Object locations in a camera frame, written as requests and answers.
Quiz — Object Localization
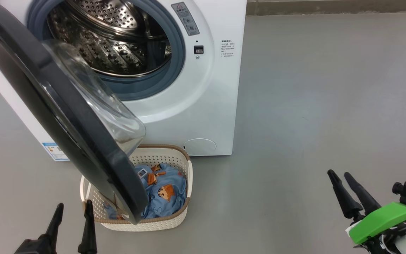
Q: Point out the stainless steel washing machine drum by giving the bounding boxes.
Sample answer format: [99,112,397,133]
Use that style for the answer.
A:
[46,0,172,77]

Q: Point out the white front-load washing machine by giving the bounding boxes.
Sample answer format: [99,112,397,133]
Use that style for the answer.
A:
[0,0,247,162]

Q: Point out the round white filter cover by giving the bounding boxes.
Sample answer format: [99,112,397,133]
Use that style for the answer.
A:
[183,138,217,156]

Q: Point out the dark washing machine door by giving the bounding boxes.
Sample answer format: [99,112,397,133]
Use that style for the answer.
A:
[0,0,149,225]

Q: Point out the grey caution label sticker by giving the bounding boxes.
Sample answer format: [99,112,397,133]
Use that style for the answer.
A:
[171,2,200,36]

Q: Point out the printed text notice sticker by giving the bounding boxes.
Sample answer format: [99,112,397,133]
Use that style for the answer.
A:
[221,40,236,59]

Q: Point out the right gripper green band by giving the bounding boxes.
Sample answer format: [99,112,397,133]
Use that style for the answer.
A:
[327,170,406,254]

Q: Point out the cream perforated laundry basket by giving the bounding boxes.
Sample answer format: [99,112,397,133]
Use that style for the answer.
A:
[80,144,193,232]

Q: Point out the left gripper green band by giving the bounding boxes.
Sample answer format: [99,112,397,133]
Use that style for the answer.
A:
[14,200,98,254]

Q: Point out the blue energy label sticker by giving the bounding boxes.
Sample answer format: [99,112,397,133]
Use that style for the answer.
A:
[42,142,70,162]

